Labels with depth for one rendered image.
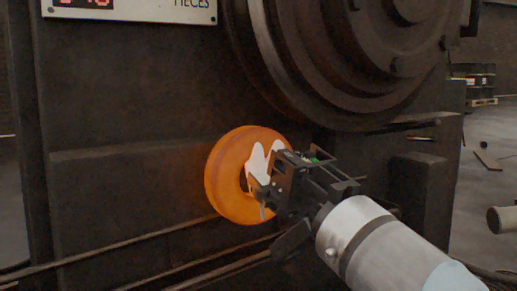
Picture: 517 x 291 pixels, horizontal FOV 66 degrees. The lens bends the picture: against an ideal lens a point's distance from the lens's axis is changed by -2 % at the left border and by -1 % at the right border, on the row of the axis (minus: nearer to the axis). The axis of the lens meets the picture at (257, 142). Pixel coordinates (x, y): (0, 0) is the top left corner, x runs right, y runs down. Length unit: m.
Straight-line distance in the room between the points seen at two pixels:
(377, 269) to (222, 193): 0.27
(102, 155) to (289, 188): 0.27
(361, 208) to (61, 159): 0.40
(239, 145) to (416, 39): 0.32
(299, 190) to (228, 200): 0.14
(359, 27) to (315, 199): 0.24
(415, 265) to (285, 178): 0.19
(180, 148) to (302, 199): 0.22
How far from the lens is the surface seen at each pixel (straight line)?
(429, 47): 0.71
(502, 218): 0.99
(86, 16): 0.63
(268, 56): 0.59
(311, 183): 0.49
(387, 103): 0.74
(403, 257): 0.41
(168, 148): 0.64
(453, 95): 3.47
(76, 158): 0.60
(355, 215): 0.45
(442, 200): 0.96
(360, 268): 0.43
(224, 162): 0.59
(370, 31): 0.60
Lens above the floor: 1.00
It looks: 11 degrees down
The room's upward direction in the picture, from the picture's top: straight up
